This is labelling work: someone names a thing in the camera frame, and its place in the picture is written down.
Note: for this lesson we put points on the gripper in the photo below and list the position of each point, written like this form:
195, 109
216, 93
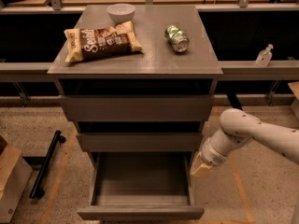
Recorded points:
211, 157

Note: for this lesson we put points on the grey bottom drawer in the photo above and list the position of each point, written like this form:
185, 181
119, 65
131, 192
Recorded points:
141, 186

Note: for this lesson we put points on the grey drawer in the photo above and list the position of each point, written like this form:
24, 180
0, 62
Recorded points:
139, 142
141, 186
127, 108

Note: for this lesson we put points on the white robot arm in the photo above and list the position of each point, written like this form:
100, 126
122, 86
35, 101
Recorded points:
236, 128

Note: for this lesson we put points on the grey drawer cabinet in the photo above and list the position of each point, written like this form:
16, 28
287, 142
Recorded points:
156, 71

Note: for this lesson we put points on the grey middle drawer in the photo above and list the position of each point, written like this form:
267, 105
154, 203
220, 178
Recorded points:
139, 142

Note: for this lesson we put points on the grey top drawer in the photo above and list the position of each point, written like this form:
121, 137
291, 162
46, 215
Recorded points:
127, 108

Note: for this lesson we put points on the clear sanitizer bottle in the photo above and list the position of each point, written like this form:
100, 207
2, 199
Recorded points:
264, 56

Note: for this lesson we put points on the green soda can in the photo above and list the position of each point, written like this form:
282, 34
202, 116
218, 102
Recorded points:
176, 38

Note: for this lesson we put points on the black metal bar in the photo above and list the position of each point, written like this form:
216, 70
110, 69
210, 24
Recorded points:
37, 191

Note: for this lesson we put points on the brown chip bag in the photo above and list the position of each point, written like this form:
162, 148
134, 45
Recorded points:
89, 44

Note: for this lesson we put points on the white bowl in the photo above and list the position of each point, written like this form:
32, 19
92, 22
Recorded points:
120, 13

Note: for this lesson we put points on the cardboard box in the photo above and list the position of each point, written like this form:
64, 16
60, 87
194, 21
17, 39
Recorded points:
14, 175

